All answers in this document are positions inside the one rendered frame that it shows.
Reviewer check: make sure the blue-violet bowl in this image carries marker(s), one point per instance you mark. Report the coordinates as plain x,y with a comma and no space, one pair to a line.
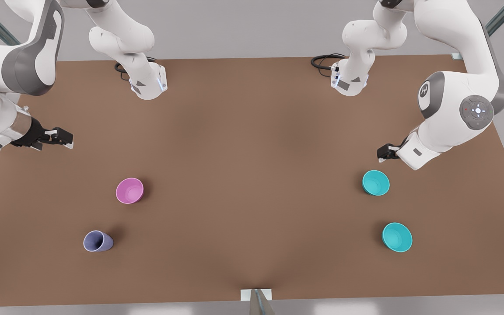
98,241

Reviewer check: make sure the pink bowl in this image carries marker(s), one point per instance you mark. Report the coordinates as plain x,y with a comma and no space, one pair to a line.
129,191

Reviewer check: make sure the white post foot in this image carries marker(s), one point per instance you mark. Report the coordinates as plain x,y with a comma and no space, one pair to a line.
244,294
456,56

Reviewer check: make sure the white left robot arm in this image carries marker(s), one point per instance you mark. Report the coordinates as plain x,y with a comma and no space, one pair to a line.
449,118

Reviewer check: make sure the teal bowl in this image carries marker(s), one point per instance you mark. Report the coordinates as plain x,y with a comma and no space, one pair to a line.
397,237
375,183

